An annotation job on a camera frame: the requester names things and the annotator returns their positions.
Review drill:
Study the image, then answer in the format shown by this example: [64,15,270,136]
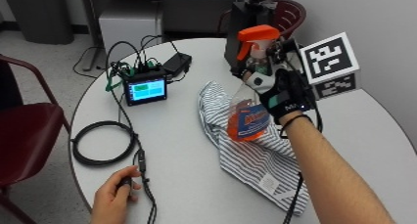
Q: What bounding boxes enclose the small black cable remote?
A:
[116,176,135,190]

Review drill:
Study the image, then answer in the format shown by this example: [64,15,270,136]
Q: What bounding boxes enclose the orange trigger spray bottle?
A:
[225,23,284,143]

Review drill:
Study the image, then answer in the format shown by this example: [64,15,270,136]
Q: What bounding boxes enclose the white marker cube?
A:
[298,31,361,100]

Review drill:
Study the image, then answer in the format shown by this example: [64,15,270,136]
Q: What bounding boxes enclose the black power adapter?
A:
[161,52,195,77]

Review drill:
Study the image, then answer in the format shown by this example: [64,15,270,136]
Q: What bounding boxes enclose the dark red round-back chair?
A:
[216,0,308,41]

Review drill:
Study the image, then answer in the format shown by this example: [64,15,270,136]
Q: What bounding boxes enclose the grey striped cloth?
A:
[197,80,312,216]

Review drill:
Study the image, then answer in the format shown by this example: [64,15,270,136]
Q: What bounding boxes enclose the small black screen device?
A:
[121,68,169,108]

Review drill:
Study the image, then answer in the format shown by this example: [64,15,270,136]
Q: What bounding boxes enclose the dark red armchair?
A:
[0,54,73,224]

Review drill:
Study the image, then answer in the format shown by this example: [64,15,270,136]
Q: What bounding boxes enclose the white computer case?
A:
[97,8,165,56]

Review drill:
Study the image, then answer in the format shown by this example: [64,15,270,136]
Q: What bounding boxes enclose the grey waste bin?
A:
[1,0,76,45]

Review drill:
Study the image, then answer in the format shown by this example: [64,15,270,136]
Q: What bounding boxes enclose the long black cable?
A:
[104,40,159,224]

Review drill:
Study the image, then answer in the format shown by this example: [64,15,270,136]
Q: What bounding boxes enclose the coiled black cable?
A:
[69,119,141,167]

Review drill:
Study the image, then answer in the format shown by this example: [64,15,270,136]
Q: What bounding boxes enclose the green cables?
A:
[105,61,133,93]

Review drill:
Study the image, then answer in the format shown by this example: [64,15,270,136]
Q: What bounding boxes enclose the black glove cable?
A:
[281,170,306,224]

